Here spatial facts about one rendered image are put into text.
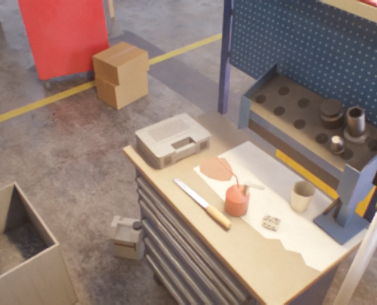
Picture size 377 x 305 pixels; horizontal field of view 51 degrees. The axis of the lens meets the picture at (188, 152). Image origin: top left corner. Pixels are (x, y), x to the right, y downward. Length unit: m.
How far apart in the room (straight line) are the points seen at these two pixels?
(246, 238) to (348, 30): 0.73
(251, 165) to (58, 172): 1.82
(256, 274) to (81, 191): 1.85
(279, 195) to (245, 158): 0.23
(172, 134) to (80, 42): 2.33
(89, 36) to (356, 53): 2.88
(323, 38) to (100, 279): 1.76
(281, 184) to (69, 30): 2.69
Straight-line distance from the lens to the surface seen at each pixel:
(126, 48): 3.73
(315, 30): 1.39
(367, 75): 1.32
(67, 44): 3.85
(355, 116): 1.26
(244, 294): 1.38
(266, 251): 1.37
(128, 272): 2.44
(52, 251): 1.94
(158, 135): 1.66
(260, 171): 1.61
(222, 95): 1.84
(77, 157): 3.20
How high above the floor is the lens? 2.05
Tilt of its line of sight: 41 degrees down
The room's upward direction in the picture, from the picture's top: straight up
